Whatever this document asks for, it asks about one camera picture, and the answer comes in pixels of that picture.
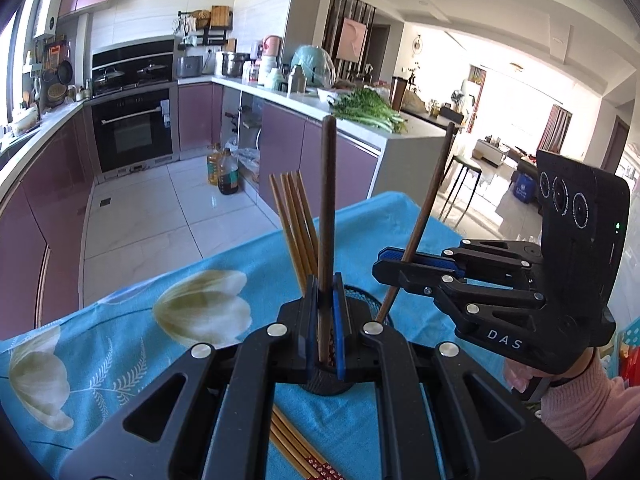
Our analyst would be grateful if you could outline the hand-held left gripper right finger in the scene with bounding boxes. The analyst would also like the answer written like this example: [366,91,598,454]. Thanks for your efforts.
[332,274,586,480]

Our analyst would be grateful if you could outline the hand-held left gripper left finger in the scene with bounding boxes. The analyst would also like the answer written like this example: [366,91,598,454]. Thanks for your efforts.
[60,275,321,480]

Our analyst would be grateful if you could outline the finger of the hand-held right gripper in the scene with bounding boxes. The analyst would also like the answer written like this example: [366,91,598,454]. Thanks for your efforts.
[372,260,552,362]
[377,239,545,281]

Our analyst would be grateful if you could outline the dark wooden chopstick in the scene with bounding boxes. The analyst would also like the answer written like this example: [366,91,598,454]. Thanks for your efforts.
[317,116,337,366]
[375,122,456,326]

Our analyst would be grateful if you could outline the black mesh utensil holder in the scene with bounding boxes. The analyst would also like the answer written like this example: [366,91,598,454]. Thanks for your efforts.
[300,280,401,397]

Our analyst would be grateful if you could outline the bundle of light wooden chopsticks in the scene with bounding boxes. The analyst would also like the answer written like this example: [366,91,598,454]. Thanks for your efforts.
[269,175,310,293]

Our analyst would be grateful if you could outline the person's right hand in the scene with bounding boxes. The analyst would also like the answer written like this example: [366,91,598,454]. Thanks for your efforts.
[502,355,538,403]

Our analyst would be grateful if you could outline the blue printed bag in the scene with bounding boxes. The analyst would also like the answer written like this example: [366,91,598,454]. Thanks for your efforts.
[512,172,538,203]

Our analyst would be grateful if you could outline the metal-legged bar stool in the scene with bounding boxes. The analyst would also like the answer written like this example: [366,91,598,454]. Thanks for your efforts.
[440,155,483,221]

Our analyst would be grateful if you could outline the mauve kitchen base cabinets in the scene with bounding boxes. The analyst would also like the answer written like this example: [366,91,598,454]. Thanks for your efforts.
[0,97,96,341]
[177,82,381,221]

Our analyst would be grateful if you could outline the brown window curtain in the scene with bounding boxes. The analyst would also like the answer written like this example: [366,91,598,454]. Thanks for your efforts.
[540,105,571,151]

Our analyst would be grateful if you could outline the tan crinkled bag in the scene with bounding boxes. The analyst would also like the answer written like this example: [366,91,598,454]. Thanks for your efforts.
[402,91,431,113]

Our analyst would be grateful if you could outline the bunch of leafy greens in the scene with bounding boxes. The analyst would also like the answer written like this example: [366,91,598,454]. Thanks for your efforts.
[330,87,408,133]

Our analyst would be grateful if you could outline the brown tall tumbler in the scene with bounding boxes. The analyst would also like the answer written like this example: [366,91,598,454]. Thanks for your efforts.
[390,76,408,111]

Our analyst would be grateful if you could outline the clear plastic bag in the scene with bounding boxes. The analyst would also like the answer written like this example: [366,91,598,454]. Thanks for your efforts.
[232,147,261,181]

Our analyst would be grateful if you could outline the blue floral tablecloth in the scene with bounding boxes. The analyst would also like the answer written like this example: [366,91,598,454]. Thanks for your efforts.
[0,191,506,480]

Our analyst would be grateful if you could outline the yellow cooking oil bottle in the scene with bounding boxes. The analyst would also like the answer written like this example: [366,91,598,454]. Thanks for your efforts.
[206,143,224,186]

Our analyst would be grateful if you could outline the pale green round appliance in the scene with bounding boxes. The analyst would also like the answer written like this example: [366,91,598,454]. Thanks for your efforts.
[290,44,335,86]

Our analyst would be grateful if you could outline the dark slatted room divider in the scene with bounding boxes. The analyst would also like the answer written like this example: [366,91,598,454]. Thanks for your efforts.
[322,0,378,78]

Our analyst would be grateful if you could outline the black built-in oven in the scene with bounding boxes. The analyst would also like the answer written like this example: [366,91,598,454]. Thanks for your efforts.
[90,85,180,176]

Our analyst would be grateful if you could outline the steel stock pot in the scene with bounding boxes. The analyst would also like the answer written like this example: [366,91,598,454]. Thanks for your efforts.
[220,51,250,78]

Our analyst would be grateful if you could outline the black stove hood unit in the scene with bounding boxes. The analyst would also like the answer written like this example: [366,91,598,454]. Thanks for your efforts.
[91,37,177,95]

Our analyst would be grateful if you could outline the large kitchen window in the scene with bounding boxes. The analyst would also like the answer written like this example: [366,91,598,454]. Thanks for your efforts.
[0,0,41,126]

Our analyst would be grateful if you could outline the pink framed wall painting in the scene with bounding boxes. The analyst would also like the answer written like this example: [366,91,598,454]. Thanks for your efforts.
[336,17,368,61]

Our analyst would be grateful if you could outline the black wall storage rack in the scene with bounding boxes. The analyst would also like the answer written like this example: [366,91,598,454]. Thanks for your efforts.
[175,7,236,51]

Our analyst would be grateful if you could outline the white wall water heater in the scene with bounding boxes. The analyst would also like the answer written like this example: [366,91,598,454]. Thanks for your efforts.
[32,0,65,40]

